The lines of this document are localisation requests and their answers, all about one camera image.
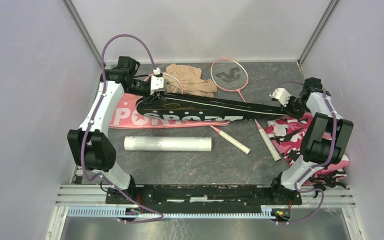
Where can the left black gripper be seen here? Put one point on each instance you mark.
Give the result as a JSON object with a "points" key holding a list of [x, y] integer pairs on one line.
{"points": [[149, 99]]}

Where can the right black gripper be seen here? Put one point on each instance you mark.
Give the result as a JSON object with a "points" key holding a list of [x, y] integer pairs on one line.
{"points": [[287, 108]]}

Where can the black SPORT racket bag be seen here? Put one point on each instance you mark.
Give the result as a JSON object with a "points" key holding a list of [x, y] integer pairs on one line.
{"points": [[208, 109]]}

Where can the pink SPORT racket bag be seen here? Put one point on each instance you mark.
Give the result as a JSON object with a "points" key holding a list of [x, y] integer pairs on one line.
{"points": [[126, 116]]}

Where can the white shuttlecock tube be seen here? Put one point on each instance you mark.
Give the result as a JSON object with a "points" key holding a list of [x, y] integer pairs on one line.
{"points": [[167, 144]]}

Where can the pink frame badminton racket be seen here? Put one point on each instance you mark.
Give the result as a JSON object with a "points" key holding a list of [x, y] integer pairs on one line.
{"points": [[230, 76]]}

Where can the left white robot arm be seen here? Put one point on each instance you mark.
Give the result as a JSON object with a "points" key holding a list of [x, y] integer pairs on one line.
{"points": [[90, 147]]}

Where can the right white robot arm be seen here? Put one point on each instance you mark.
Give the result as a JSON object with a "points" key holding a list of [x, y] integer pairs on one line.
{"points": [[323, 144]]}

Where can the pink camouflage cloth bag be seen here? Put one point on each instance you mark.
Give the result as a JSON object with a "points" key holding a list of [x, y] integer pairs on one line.
{"points": [[287, 133]]}

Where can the beige cloth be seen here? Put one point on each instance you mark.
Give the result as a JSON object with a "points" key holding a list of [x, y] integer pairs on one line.
{"points": [[191, 80]]}

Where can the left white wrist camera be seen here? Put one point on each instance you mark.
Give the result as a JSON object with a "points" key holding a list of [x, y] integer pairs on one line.
{"points": [[157, 83]]}

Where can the white racket handle right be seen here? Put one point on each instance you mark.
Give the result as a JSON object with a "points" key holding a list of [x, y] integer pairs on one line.
{"points": [[273, 151]]}

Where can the white racket handle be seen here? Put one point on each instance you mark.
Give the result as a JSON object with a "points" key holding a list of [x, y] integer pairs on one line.
{"points": [[234, 142], [273, 151]]}

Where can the white racket handle left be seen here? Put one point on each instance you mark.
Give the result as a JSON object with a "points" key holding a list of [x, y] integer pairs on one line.
{"points": [[234, 142]]}

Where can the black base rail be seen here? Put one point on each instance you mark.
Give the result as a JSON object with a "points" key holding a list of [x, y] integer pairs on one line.
{"points": [[202, 199]]}

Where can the white toothed cable duct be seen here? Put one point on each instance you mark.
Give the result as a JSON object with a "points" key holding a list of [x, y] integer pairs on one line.
{"points": [[130, 213]]}

